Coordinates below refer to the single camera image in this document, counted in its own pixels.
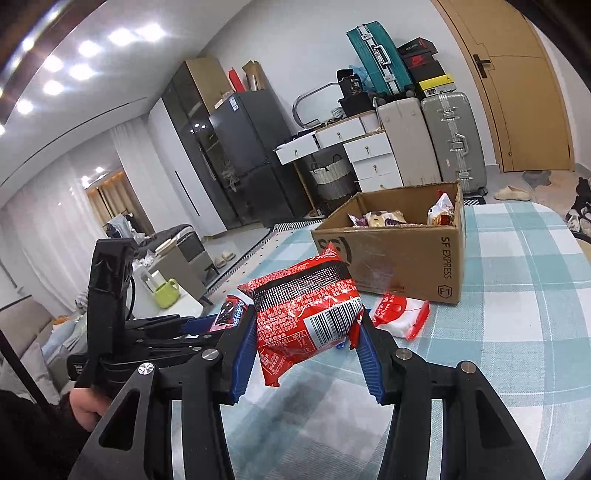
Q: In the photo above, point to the woven laundry basket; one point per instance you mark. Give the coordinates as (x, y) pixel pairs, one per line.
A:
(332, 177)

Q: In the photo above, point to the curved chrome tube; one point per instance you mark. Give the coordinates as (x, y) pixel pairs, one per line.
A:
(300, 104)

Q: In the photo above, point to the white drawer desk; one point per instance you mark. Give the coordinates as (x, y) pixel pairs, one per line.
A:
(374, 152)

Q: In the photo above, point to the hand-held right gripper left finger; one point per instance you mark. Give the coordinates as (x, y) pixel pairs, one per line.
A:
(242, 364)

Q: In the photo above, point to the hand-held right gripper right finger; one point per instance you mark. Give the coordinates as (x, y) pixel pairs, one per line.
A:
(369, 369)

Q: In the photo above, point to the black red shoe box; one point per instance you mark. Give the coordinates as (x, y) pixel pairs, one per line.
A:
(418, 50)

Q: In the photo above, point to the dark grey refrigerator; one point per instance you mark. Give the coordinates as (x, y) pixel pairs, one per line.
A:
(258, 152)

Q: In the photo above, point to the small red white packet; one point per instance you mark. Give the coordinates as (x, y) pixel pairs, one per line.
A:
(401, 318)

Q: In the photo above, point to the beige slipper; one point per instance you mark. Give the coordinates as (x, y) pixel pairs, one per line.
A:
(512, 193)

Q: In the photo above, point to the dark red snack packet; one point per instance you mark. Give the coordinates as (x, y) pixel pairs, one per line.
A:
(231, 314)

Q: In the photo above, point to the person's left forearm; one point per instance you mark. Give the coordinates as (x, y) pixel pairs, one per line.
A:
(32, 438)

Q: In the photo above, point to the grey low cabinet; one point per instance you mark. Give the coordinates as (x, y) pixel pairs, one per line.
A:
(189, 258)

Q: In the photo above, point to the yellow black shoe box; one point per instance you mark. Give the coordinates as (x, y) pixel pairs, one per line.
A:
(436, 85)

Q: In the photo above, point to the purple white snack bag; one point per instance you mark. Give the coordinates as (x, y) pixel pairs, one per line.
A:
(385, 218)

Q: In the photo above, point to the green mug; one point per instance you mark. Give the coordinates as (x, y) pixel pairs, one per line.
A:
(166, 295)

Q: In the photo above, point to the white sheer curtain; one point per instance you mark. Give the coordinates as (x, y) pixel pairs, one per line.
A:
(46, 221)

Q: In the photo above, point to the person's left hand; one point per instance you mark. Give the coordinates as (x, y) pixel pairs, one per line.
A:
(85, 410)

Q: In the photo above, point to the black printed box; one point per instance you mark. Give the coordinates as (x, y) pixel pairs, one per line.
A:
(350, 85)

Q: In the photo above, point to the wooden door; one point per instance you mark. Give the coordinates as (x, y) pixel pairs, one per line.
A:
(521, 106)

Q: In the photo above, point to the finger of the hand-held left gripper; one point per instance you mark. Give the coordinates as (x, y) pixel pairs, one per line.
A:
(171, 350)
(161, 325)

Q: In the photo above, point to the purple yellow snack packet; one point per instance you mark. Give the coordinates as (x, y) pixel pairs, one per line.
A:
(358, 221)

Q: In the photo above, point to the pile of sneakers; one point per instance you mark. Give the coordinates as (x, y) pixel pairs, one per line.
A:
(581, 207)

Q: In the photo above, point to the black bag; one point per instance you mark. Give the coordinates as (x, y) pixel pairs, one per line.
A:
(358, 105)

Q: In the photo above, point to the yellow curtain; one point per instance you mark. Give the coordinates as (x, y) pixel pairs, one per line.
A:
(115, 198)

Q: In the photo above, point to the teal suitcase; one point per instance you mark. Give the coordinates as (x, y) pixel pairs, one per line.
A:
(378, 55)

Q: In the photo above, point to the group of ceiling spotlights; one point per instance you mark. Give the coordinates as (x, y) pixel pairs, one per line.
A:
(83, 69)

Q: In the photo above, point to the red black noodle packet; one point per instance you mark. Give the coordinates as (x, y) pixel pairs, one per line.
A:
(295, 314)

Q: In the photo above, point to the black glass cabinet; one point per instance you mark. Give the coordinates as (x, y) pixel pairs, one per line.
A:
(194, 138)

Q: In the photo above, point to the clear glass cup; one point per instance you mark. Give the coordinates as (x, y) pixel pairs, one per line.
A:
(150, 279)

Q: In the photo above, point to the large brown carton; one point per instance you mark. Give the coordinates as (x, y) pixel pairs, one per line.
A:
(207, 81)

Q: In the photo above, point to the white red noodle packet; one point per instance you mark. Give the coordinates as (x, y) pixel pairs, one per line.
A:
(441, 210)

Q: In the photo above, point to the beige suitcase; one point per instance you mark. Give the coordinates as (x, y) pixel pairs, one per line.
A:
(408, 143)

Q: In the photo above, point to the brown cardboard box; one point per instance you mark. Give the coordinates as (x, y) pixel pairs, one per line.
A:
(406, 263)

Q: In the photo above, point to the white wardrobe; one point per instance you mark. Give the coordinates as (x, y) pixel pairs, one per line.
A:
(184, 198)

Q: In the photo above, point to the open cardboard carton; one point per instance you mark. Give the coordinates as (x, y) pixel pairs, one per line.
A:
(255, 76)

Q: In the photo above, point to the red folded item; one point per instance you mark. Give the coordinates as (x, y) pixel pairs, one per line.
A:
(237, 79)

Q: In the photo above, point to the pair of beige slippers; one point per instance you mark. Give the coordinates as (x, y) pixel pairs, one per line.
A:
(225, 258)

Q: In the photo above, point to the silver suitcase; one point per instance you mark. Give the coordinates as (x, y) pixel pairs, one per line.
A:
(455, 138)

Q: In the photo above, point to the grey floor mat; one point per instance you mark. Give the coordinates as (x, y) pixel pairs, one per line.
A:
(536, 177)

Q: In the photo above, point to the small white basket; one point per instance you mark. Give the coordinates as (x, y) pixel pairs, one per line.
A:
(338, 112)

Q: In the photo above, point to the grey sofa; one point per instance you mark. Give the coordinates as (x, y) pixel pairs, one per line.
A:
(37, 341)

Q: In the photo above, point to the checked teal white tablecloth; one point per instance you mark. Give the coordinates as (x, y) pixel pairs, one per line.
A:
(508, 300)

